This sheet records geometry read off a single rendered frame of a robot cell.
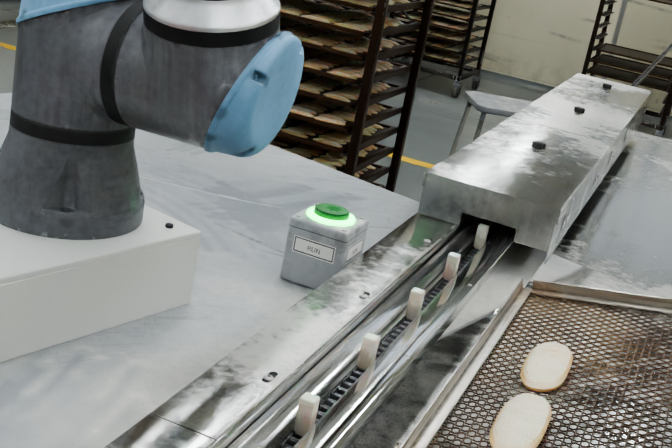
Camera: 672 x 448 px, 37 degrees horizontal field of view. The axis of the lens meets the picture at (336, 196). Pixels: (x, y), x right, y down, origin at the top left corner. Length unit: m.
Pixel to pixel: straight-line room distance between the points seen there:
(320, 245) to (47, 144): 0.32
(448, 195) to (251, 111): 0.51
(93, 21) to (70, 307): 0.25
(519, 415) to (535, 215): 0.55
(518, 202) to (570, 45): 6.63
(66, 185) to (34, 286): 0.11
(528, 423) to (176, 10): 0.42
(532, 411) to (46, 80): 0.50
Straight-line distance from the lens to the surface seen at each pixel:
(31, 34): 0.93
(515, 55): 7.97
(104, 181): 0.95
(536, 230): 1.28
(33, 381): 0.87
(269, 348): 0.88
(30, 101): 0.94
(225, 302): 1.05
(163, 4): 0.84
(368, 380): 0.88
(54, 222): 0.94
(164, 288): 1.00
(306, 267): 1.11
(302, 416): 0.80
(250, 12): 0.83
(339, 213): 1.11
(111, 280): 0.94
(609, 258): 1.49
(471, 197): 1.29
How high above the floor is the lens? 1.25
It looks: 17 degrees down
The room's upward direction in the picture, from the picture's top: 11 degrees clockwise
